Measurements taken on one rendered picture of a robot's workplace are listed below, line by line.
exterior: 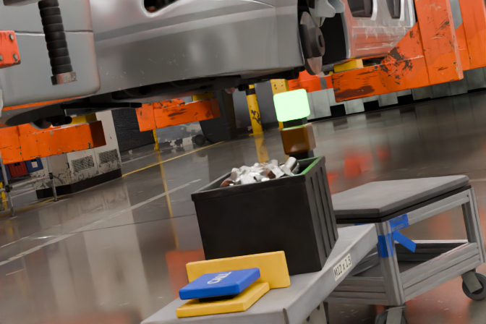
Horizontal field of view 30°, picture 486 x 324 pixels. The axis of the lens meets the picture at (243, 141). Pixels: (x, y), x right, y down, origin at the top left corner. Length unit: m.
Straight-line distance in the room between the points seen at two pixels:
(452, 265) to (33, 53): 1.18
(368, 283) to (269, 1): 2.01
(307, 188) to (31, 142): 4.83
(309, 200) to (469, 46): 5.76
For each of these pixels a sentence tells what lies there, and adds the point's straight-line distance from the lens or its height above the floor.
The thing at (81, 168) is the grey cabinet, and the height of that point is 0.22.
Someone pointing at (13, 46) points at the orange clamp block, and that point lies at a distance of 1.88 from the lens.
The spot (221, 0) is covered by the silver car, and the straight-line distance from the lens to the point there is 3.94.
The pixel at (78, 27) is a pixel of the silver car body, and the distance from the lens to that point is 2.30.
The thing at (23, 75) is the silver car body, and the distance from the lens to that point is 2.06.
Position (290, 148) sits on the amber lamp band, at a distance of 1.31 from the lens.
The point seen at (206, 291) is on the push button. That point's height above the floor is 0.47.
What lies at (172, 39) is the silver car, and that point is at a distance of 3.93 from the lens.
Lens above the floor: 0.67
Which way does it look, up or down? 3 degrees down
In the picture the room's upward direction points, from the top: 11 degrees counter-clockwise
